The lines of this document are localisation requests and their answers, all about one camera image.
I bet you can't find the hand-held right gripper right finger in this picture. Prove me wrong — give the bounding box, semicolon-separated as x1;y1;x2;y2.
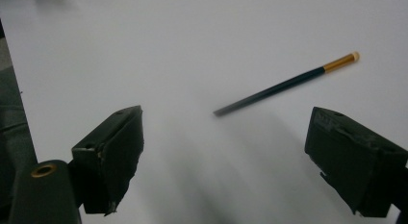
304;106;408;218

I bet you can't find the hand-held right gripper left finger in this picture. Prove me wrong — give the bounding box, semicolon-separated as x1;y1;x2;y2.
68;105;145;216

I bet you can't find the dark makeup brush gold ferrule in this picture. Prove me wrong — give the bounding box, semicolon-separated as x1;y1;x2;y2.
213;51;361;117

